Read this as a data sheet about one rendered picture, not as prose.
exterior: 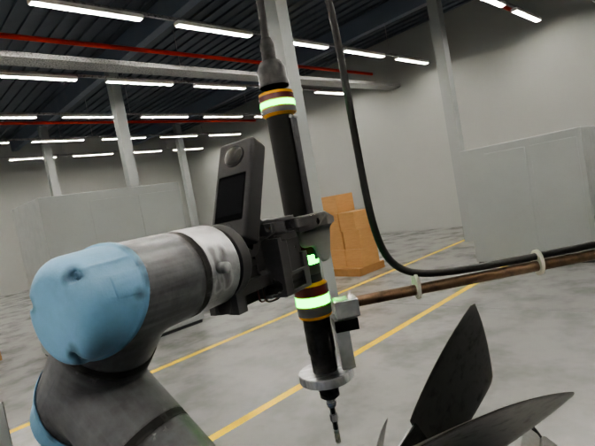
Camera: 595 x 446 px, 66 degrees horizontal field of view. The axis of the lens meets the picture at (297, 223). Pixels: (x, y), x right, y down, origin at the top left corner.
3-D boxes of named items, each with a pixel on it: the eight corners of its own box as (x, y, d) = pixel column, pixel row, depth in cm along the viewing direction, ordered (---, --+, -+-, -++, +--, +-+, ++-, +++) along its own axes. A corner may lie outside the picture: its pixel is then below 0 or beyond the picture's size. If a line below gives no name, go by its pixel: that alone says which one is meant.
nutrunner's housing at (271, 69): (342, 388, 60) (281, 42, 58) (347, 400, 56) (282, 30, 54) (313, 394, 60) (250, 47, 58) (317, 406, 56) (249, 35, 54)
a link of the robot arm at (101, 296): (9, 324, 32) (36, 229, 29) (133, 285, 42) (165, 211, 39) (71, 403, 30) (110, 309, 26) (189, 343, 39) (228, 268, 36)
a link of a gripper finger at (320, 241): (336, 253, 60) (290, 269, 53) (328, 209, 60) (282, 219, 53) (356, 252, 58) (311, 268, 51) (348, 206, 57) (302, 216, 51)
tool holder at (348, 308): (362, 360, 62) (350, 290, 62) (374, 380, 55) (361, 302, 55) (297, 373, 61) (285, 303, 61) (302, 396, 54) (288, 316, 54)
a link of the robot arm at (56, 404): (80, 519, 34) (125, 428, 30) (3, 411, 38) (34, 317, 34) (158, 458, 41) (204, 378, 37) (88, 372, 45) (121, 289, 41)
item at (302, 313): (329, 306, 60) (328, 297, 60) (334, 314, 56) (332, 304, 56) (297, 312, 60) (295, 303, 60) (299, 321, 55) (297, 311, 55)
